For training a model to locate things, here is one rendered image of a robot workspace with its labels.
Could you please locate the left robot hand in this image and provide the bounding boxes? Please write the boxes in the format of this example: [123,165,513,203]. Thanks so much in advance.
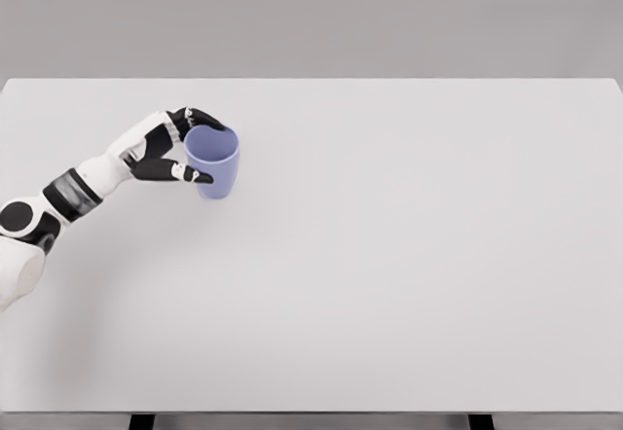
[105,106,227,185]

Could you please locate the lavender plastic cup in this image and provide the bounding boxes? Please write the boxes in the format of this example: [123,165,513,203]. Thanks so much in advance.
[183,125,241,201]

